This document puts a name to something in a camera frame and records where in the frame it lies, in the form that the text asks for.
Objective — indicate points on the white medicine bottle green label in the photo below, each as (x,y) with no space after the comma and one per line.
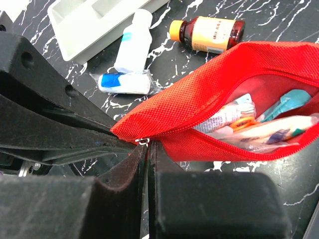
(135,43)

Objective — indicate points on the brown bottle orange cap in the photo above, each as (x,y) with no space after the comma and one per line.
(213,35)

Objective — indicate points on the teal white sachet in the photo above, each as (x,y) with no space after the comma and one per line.
(293,99)

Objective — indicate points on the white cotton pad pack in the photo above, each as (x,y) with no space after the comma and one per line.
(264,137)

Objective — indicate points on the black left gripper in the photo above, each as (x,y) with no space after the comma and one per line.
(29,80)

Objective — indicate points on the white blue bandage roll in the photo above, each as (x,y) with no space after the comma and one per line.
(137,83)

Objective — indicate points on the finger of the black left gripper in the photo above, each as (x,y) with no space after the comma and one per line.
(29,136)

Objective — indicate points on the grey plastic tray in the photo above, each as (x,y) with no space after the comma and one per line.
(83,28)

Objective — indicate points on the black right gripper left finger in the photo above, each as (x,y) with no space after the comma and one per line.
(53,207)

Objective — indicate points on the round item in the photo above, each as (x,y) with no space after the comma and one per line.
(240,108)

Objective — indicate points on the orange handled small scissors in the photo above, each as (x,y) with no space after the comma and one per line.
(243,123)

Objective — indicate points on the red fabric medicine pouch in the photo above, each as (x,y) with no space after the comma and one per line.
(265,70)

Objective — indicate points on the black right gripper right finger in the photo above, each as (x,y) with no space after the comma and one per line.
(211,205)

